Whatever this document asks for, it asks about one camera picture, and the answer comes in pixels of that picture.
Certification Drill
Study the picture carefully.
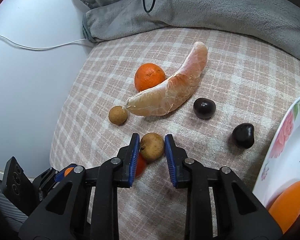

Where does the large orange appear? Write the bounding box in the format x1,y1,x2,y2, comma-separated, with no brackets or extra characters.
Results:
269,181,300,233

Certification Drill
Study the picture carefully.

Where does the longan fruit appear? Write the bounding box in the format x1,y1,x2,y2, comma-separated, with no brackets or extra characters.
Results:
140,133,164,163

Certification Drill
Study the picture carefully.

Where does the pomelo segment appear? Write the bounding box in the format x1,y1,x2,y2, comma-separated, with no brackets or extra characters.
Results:
125,41,208,116

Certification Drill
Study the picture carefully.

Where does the small mandarin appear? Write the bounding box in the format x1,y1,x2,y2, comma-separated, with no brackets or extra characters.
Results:
64,167,74,177
134,63,166,92

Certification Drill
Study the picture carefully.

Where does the floral white plate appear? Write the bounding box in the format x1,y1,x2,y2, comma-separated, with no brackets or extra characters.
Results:
253,96,300,209

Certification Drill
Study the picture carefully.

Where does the red cherry tomato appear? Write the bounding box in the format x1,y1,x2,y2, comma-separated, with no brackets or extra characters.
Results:
135,153,147,178

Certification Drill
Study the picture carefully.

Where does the longan fruit tan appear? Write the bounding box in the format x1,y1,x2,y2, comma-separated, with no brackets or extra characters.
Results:
108,106,128,125

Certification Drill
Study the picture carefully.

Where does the dark cherry round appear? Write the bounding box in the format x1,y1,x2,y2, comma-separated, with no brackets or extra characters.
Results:
193,98,216,119

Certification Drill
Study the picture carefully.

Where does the pink plaid tablecloth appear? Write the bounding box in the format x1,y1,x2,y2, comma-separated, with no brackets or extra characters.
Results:
50,28,300,188

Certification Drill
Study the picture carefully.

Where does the grey folded blanket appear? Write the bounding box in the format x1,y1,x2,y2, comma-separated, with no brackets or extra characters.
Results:
80,0,300,60

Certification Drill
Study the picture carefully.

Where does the black camera box left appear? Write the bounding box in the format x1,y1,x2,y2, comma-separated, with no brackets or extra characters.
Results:
1,157,40,216

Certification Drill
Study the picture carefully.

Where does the white cable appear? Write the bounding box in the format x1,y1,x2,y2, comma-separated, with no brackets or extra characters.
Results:
0,29,87,52

